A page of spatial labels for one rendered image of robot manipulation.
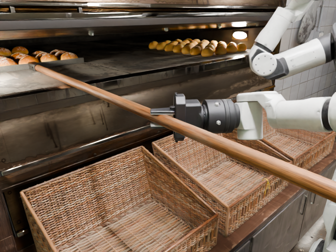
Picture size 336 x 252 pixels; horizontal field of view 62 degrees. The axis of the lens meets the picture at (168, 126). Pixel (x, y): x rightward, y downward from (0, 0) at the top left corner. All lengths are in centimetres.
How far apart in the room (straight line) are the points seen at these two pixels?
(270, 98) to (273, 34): 38
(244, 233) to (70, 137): 82
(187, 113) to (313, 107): 28
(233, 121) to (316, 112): 19
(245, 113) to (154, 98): 72
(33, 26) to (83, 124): 45
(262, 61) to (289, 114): 37
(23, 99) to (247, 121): 73
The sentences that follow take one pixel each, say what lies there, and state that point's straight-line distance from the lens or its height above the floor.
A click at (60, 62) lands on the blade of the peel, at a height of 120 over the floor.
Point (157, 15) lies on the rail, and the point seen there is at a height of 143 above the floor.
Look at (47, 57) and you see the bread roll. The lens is 161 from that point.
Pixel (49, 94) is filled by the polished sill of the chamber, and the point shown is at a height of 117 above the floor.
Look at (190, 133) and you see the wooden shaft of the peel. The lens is 62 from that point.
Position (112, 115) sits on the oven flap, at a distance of 125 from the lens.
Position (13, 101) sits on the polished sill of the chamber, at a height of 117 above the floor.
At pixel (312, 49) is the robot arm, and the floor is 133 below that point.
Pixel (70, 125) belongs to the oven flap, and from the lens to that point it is 117.
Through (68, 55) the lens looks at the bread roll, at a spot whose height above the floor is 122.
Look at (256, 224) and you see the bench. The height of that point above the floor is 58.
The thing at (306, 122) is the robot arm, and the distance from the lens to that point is 64.
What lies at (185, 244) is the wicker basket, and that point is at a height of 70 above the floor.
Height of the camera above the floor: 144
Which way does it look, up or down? 22 degrees down
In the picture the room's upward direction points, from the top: straight up
